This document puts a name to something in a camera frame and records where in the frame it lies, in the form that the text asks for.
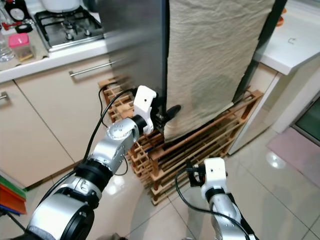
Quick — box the mini fridge door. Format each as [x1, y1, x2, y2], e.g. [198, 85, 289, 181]
[160, 0, 288, 146]

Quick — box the wooden slatted rack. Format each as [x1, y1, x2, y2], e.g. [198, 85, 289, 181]
[99, 77, 265, 206]

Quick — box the beige crinkled cloth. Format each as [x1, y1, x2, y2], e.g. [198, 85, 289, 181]
[162, 0, 277, 144]

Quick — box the pink floor mat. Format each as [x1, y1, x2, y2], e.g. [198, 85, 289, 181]
[266, 127, 320, 177]

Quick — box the stack of coloured boards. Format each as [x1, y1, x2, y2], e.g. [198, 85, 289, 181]
[0, 175, 27, 216]

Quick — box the beige kitchen cabinet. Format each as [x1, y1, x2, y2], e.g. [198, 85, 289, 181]
[0, 42, 117, 190]

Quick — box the thin black rod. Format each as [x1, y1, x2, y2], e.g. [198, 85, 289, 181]
[1, 212, 27, 232]

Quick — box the dark glass appliance door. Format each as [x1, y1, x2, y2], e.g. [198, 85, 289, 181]
[294, 97, 320, 147]

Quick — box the steel gas stove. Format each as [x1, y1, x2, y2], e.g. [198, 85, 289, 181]
[34, 5, 106, 52]

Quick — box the white top side cabinet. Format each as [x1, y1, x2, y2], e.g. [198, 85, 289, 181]
[227, 0, 320, 156]

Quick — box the clear plastic water bottle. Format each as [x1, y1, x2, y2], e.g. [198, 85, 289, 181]
[0, 30, 15, 63]

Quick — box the white cooking pot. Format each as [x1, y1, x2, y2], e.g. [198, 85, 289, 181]
[40, 0, 81, 13]

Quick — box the pink lid plastic container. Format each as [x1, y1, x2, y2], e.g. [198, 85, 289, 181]
[7, 32, 35, 63]

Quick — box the black dial kitchen scale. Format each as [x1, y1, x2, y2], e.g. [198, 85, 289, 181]
[4, 0, 31, 23]

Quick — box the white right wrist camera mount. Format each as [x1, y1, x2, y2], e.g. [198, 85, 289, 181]
[200, 157, 227, 200]

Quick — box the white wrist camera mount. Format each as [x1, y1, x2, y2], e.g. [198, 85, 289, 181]
[132, 85, 157, 135]
[200, 157, 227, 200]

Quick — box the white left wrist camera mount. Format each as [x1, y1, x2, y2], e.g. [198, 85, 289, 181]
[132, 85, 157, 135]

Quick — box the thin black power cable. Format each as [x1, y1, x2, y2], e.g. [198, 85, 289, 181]
[98, 84, 117, 132]

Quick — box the small black ring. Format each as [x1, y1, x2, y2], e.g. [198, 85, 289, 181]
[14, 22, 31, 34]

